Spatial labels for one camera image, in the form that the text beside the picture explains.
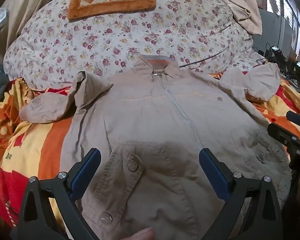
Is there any beige zip jacket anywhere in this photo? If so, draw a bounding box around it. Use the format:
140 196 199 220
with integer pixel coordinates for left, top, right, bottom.
20 56 291 239

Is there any person's left hand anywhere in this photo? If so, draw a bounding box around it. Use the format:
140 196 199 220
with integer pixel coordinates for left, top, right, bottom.
123 228 155 240

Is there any device with lit screen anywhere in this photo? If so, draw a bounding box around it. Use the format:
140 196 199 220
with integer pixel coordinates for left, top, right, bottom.
265 44 300 91

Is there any orange yellow red blanket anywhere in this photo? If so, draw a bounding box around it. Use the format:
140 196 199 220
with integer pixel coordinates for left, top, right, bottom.
0 80 300 226

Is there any grey cabinet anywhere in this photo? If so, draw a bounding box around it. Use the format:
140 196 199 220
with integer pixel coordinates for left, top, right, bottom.
253 9 298 59

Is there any floral white quilt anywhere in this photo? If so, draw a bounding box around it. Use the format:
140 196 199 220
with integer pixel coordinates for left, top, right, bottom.
3 0 257 89

